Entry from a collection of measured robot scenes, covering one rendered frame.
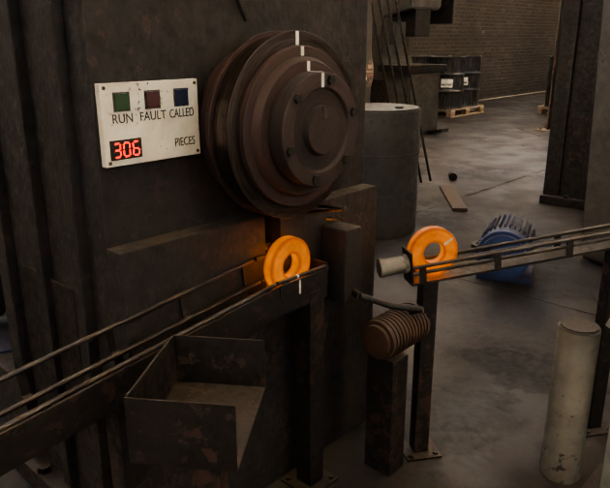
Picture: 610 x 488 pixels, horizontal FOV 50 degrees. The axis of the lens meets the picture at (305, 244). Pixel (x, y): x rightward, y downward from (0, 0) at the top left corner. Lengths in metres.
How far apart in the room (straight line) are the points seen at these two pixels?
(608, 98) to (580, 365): 2.37
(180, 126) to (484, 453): 1.48
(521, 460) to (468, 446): 0.18
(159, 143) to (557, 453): 1.51
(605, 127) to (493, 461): 2.42
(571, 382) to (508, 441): 0.43
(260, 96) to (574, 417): 1.34
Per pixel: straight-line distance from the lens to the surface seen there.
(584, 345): 2.07
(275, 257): 1.73
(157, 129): 1.56
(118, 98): 1.50
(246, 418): 1.36
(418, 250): 2.00
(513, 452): 2.40
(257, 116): 1.54
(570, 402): 2.15
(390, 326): 1.95
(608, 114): 4.20
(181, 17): 1.63
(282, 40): 1.63
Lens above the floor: 1.33
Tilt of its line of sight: 18 degrees down
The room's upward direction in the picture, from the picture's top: straight up
